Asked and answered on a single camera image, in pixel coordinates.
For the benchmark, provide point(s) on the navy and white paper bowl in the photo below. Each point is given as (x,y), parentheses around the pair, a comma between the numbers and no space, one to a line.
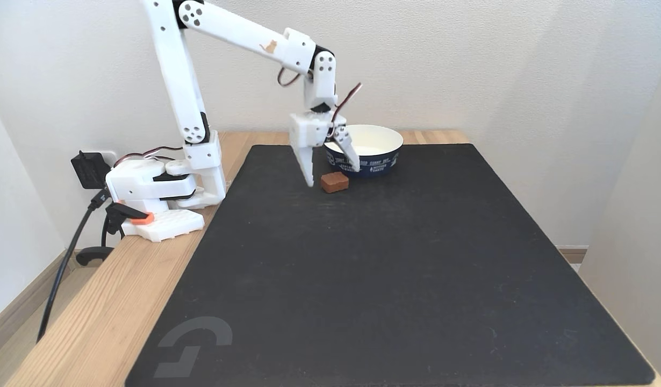
(376,153)

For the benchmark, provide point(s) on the black desk mat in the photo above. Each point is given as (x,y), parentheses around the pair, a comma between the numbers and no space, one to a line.
(389,269)

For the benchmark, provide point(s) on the black power adapter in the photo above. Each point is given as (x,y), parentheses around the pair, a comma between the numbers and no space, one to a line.
(90,169)

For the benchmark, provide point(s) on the black clamp with orange pad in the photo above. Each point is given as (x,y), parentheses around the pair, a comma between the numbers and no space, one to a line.
(127,213)

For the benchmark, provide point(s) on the brown block toy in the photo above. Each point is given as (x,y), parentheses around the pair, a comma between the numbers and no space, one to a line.
(334,182)

